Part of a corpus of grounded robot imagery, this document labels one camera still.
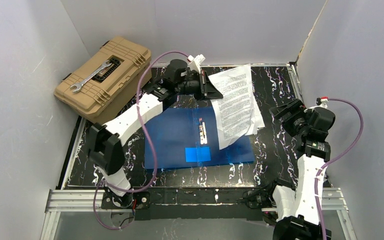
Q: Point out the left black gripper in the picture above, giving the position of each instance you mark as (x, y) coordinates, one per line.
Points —
(204, 84)

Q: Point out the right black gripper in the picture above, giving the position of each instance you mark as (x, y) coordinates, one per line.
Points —
(286, 115)

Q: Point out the white printed paper files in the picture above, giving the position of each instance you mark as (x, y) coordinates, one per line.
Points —
(237, 114)

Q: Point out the blue plastic folder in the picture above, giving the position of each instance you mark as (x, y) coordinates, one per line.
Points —
(176, 140)

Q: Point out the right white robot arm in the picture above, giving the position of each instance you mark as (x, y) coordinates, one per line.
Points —
(299, 209)

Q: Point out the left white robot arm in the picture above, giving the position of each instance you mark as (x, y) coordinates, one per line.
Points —
(106, 141)

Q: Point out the silver folder clip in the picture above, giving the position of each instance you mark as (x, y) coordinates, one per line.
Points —
(202, 132)

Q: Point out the tan plastic toolbox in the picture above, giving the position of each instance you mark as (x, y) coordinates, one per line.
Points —
(103, 97)

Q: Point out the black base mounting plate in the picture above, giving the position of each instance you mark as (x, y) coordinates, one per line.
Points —
(155, 203)

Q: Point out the silver open-end wrench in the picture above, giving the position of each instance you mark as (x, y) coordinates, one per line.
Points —
(76, 87)

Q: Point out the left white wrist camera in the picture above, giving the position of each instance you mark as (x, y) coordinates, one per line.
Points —
(194, 62)

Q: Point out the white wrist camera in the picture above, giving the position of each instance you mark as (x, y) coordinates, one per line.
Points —
(322, 102)
(194, 62)

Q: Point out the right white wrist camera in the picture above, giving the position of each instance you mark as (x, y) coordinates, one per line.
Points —
(322, 102)

